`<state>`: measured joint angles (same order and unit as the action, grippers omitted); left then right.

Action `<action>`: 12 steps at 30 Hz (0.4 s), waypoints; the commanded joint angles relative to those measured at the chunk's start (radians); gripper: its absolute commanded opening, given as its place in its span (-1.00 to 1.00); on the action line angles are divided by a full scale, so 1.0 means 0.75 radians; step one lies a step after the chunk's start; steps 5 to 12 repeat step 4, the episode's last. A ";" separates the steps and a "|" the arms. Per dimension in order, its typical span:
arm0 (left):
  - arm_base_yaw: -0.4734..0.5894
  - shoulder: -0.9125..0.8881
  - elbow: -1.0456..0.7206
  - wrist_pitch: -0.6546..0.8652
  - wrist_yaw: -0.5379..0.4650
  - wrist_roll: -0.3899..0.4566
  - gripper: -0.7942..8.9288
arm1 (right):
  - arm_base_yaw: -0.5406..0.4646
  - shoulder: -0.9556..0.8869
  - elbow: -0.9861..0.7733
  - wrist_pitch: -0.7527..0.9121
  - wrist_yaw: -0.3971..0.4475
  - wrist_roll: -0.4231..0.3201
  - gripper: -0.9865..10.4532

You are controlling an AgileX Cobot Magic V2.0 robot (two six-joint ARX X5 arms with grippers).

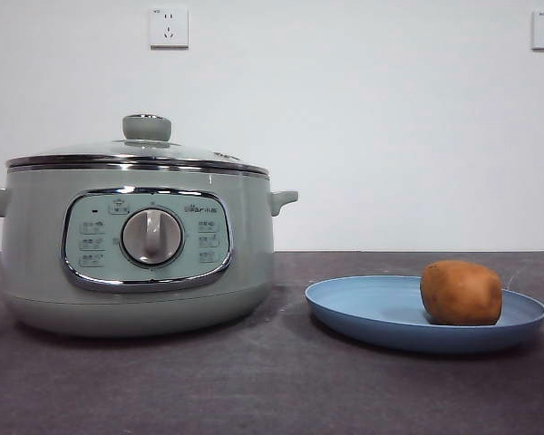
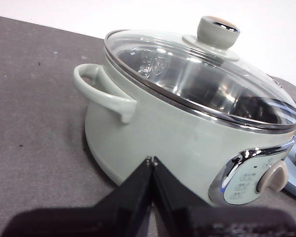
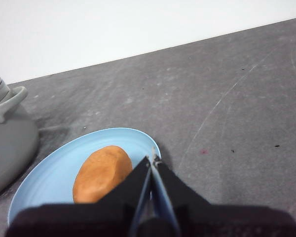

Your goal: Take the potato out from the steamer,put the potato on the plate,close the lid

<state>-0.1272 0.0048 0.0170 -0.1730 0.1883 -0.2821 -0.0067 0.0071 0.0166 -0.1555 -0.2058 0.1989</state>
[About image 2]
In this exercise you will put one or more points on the glass lid with green knob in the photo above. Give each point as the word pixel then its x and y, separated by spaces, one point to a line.
pixel 217 32

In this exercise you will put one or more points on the pale green electric steamer pot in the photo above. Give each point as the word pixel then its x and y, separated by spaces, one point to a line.
pixel 175 138

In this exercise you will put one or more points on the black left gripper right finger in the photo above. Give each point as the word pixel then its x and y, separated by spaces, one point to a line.
pixel 172 192

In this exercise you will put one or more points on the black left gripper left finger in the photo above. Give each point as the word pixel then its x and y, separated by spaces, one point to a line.
pixel 133 192

